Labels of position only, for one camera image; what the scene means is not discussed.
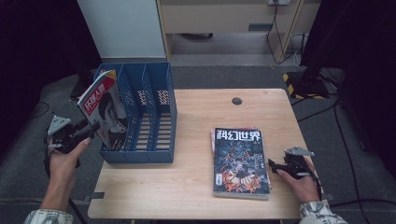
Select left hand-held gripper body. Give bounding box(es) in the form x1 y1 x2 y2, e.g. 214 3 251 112
47 115 90 155

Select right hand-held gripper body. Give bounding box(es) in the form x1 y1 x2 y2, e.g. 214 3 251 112
281 147 316 180

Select portrait cover magazine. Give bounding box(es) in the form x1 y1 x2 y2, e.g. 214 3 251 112
77 69 129 152

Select dark cover magazine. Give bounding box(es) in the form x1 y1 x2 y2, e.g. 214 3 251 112
213 127 271 200

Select blue plastic file rack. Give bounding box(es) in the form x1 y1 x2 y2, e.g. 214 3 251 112
92 61 178 165

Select person's right hand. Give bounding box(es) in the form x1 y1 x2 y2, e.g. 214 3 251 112
276 159 322 204

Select person's left hand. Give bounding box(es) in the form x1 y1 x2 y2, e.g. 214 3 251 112
46 138 92 185

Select black curtain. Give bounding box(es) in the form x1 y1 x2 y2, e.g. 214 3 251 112
300 0 396 172
0 0 103 157

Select white cabinet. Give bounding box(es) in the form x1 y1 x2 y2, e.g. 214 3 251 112
77 0 167 60

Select light wooden desk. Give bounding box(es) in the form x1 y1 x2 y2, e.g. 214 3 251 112
155 0 323 63

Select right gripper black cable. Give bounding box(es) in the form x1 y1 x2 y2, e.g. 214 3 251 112
300 162 323 200

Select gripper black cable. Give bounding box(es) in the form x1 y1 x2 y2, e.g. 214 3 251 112
43 127 90 224
300 162 323 200

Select black floor cable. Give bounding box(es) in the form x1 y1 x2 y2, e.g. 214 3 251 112
31 101 50 119
333 104 364 224
296 102 340 123
330 198 396 209

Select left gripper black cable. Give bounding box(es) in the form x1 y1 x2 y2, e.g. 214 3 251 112
43 127 90 224

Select white cable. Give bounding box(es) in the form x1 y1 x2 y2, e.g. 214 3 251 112
289 32 310 69

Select black hanging power cable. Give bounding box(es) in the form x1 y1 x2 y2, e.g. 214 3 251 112
265 4 300 66

